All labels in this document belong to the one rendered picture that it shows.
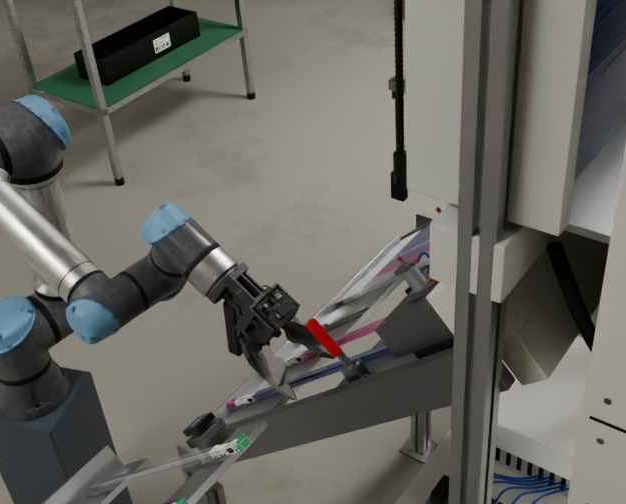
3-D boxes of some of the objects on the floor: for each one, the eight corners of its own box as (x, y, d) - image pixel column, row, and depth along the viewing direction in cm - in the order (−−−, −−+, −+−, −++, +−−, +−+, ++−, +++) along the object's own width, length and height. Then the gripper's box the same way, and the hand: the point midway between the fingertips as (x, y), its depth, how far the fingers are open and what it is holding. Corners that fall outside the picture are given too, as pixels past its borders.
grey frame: (237, 674, 189) (-38, -417, 76) (417, 441, 238) (416, -438, 124) (461, 836, 162) (560, -504, 48) (614, 534, 210) (843, -487, 96)
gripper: (199, 295, 127) (300, 395, 125) (266, 239, 137) (361, 331, 135) (183, 321, 133) (279, 416, 131) (248, 266, 143) (338, 353, 141)
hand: (310, 376), depth 135 cm, fingers open, 10 cm apart
